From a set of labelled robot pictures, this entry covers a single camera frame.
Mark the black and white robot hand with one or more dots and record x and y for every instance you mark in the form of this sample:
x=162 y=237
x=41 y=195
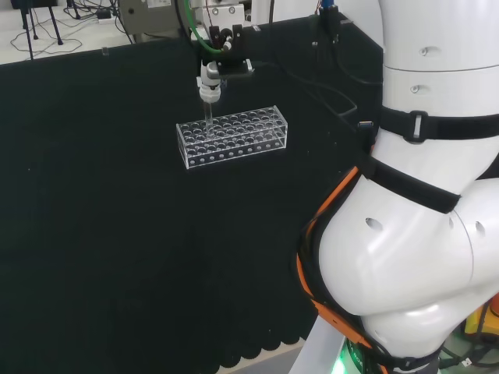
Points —
x=209 y=87

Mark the clear glass test tube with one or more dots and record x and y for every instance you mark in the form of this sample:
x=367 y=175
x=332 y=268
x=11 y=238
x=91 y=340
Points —
x=207 y=117

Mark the clear acrylic test tube rack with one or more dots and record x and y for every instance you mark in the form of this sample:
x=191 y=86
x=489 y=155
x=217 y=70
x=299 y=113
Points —
x=234 y=136

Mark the grey metal box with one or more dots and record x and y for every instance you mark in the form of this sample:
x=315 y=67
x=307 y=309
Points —
x=148 y=17

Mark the black mounted module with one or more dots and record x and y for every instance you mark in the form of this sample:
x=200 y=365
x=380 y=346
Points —
x=327 y=35

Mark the black bench cloth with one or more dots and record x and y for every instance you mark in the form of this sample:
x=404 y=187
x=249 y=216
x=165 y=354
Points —
x=117 y=214

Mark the black tripod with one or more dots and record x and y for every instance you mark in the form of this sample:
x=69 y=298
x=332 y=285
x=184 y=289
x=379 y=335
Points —
x=28 y=31

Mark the yellow stop button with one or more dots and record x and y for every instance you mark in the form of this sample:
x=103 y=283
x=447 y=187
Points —
x=475 y=323

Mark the grey metal base plate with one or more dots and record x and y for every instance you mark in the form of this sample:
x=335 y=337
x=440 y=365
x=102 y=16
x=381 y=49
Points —
x=316 y=350

